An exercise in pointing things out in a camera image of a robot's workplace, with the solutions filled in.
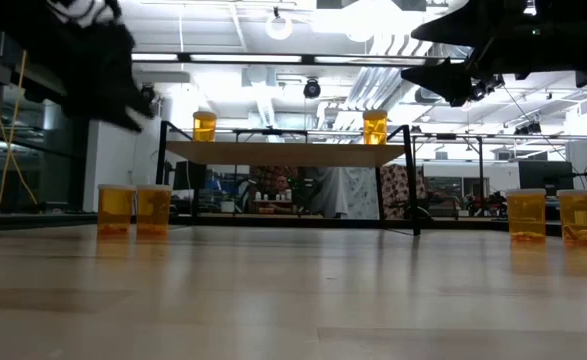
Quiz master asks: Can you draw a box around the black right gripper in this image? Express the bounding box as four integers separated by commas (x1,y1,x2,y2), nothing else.
400,0,582,108

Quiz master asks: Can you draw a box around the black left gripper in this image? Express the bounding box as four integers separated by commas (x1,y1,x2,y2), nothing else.
60,22,155,134

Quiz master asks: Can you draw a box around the orange pill bottle white cap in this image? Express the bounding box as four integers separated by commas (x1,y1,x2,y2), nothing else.
192,110,218,143
556,188,587,246
97,183,137,236
362,109,389,146
135,183,172,235
504,188,548,243

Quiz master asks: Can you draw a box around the black monitor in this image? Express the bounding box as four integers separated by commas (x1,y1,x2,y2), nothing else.
172,160,207,191
517,159,574,197

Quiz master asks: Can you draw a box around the overhead LED light bar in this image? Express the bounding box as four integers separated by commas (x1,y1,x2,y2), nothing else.
131,51,469,66

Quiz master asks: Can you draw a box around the patterned fabric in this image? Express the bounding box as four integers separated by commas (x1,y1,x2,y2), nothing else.
380,163,428,220
249,166,300,197

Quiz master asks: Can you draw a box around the white cloth cover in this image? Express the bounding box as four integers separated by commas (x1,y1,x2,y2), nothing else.
301,167,350,220

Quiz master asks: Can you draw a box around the yellow cable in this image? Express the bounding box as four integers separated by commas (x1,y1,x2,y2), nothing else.
0,29,39,211

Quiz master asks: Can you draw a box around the wooden shelf black metal frame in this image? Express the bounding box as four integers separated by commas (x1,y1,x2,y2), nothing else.
155,119,422,237

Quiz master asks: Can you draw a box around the white ring lamp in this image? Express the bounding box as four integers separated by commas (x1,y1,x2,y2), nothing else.
265,13,294,42

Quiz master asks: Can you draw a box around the black aluminium rig frame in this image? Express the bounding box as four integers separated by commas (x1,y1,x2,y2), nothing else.
0,212,587,239

